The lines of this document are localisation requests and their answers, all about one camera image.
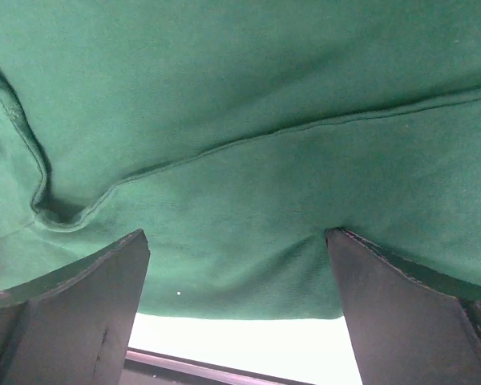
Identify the dark green t shirt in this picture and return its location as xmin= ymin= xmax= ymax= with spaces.
xmin=0 ymin=1 xmax=481 ymax=319

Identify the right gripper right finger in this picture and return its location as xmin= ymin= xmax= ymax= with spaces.
xmin=325 ymin=229 xmax=481 ymax=385

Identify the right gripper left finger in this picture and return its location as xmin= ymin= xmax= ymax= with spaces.
xmin=0 ymin=229 xmax=150 ymax=385

